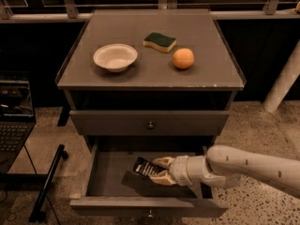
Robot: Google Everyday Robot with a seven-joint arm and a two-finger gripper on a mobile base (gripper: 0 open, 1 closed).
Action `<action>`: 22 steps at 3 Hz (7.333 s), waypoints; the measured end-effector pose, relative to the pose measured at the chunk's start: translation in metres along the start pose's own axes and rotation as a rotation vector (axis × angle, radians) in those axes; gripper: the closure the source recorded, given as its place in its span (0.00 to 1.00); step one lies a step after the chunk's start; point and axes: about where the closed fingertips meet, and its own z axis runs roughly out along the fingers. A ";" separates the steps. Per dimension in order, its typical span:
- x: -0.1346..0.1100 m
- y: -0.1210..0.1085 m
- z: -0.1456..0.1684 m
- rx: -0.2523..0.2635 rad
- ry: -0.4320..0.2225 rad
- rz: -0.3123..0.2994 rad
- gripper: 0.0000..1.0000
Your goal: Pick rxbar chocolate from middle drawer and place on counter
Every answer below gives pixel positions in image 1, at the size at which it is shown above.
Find orange fruit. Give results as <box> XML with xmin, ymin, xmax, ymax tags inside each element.
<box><xmin>172</xmin><ymin>48</ymin><xmax>194</xmax><ymax>69</ymax></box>

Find grey drawer cabinet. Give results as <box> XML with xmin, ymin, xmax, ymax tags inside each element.
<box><xmin>57</xmin><ymin>9</ymin><xmax>245</xmax><ymax>153</ymax></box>

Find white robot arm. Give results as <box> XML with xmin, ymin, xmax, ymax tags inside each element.
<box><xmin>150</xmin><ymin>145</ymin><xmax>300</xmax><ymax>198</ymax></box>

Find black table leg bar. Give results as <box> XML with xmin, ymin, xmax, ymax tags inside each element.
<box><xmin>29</xmin><ymin>144</ymin><xmax>68</xmax><ymax>222</ymax></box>

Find white bowl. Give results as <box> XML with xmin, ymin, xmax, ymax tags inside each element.
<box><xmin>93</xmin><ymin>44</ymin><xmax>138</xmax><ymax>72</ymax></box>

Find round top drawer knob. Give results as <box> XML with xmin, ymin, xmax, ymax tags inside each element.
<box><xmin>147</xmin><ymin>121</ymin><xmax>156</xmax><ymax>129</ymax></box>

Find black laptop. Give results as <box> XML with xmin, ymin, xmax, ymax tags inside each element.
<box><xmin>0</xmin><ymin>71</ymin><xmax>36</xmax><ymax>173</ymax></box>

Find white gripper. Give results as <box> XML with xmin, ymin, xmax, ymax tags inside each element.
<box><xmin>150</xmin><ymin>156</ymin><xmax>192</xmax><ymax>187</ymax></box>

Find metal window railing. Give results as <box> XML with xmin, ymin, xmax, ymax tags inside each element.
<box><xmin>0</xmin><ymin>0</ymin><xmax>300</xmax><ymax>23</ymax></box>

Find black rxbar chocolate bar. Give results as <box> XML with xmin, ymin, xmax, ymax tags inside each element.
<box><xmin>133</xmin><ymin>157</ymin><xmax>164</xmax><ymax>176</ymax></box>

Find grey closed top drawer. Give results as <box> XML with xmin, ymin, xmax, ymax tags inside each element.
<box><xmin>70</xmin><ymin>111</ymin><xmax>229</xmax><ymax>136</ymax></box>

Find green yellow sponge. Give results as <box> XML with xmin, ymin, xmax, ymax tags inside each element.
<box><xmin>142</xmin><ymin>33</ymin><xmax>176</xmax><ymax>53</ymax></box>

